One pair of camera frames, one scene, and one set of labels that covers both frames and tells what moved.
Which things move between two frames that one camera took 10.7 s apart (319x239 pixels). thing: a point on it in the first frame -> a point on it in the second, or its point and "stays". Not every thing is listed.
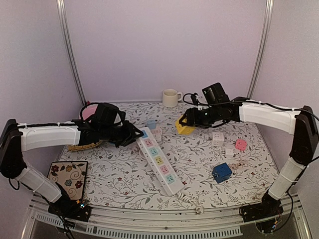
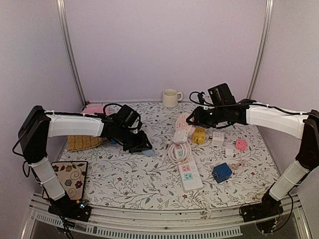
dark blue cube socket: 221,173 stays
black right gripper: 193,118 stays
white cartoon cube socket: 218,139 stays
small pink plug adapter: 240,144 stays
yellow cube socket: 184,130 -> 199,136
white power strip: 159,162 -> 190,176
